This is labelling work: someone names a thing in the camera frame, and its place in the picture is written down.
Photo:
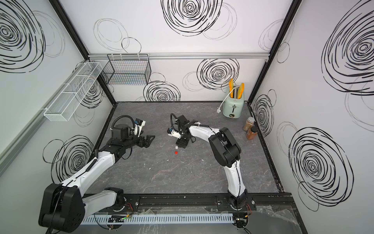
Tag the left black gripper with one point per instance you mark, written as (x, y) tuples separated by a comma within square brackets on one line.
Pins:
[(147, 142)]

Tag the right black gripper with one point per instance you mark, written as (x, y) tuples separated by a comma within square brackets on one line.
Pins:
[(179, 142)]

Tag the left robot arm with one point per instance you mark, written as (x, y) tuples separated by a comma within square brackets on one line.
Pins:
[(64, 206)]

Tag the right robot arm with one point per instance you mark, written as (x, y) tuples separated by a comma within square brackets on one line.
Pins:
[(224, 146)]

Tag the mint green toaster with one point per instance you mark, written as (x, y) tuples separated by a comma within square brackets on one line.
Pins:
[(232, 105)]

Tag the spice jar silver lid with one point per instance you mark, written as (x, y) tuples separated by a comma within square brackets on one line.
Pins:
[(249, 123)]

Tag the spice jar black lid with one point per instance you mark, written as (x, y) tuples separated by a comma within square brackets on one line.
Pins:
[(251, 133)]

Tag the white mesh shelf basket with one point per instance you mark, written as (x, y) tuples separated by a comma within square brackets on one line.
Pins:
[(73, 93)]

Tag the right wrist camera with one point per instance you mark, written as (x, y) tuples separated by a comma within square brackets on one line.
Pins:
[(173, 133)]

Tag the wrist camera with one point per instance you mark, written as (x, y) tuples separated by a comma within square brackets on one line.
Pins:
[(139, 124), (173, 133)]

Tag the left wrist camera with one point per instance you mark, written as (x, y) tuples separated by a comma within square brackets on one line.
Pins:
[(139, 124)]

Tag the black wire basket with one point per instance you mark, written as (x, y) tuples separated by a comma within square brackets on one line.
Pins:
[(127, 69)]

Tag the grey slotted cable duct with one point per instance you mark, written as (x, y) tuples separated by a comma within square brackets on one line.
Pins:
[(135, 219)]

